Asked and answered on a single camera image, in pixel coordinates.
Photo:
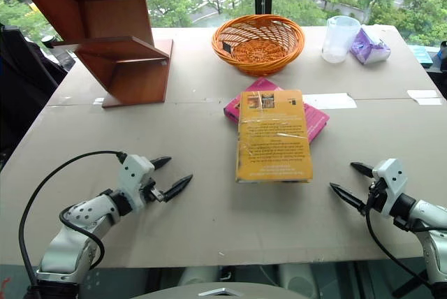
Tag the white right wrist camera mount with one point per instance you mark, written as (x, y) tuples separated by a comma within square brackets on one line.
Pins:
[(393, 180)]

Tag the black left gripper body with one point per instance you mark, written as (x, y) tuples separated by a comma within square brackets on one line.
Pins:
[(151, 192)]

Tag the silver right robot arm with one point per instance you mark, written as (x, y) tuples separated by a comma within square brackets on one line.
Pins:
[(429, 215)]

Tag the pink book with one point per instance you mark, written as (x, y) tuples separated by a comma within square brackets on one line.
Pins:
[(265, 86)]

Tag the clear plastic cup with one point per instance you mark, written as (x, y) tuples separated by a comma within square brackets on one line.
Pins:
[(335, 44)]

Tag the black chair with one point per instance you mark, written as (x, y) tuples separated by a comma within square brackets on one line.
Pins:
[(21, 86)]

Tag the black device beside table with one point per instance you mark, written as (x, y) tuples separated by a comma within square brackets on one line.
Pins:
[(440, 68)]

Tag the white cylinder under table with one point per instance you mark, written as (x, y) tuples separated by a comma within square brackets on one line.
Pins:
[(197, 276), (298, 278)]

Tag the tiny white tape piece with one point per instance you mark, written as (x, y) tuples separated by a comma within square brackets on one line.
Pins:
[(99, 101)]

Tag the wooden shelf stand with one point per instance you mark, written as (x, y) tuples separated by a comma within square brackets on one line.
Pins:
[(115, 16)]

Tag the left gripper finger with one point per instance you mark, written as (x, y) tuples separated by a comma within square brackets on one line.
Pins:
[(160, 162), (178, 187)]

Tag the wide white tape strip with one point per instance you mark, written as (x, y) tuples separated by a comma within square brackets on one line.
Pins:
[(331, 101)]

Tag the orange woven basket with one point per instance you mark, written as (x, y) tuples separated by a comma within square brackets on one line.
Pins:
[(258, 61)]

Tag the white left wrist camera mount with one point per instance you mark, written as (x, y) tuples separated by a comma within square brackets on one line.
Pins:
[(134, 173)]

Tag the yellow book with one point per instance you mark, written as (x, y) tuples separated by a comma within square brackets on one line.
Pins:
[(272, 138)]

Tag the short white tape strip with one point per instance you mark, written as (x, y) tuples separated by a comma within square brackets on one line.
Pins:
[(429, 101), (422, 94)]

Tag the teal box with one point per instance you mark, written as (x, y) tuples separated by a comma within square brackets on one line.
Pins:
[(420, 55)]

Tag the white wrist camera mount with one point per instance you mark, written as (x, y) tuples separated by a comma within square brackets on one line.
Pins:
[(134, 173), (393, 180)]

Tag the grey rounded robot torso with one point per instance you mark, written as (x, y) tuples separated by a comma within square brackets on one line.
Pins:
[(174, 293)]

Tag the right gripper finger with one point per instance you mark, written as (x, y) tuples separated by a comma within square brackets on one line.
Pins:
[(361, 168), (347, 197)]

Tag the purple tissue pack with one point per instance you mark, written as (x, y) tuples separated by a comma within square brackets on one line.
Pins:
[(370, 49)]

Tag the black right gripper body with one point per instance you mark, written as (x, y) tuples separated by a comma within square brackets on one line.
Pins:
[(375, 194)]

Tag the black table leg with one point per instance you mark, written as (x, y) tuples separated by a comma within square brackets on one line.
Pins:
[(413, 281)]

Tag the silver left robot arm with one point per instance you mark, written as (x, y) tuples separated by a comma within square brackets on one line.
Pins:
[(87, 215)]

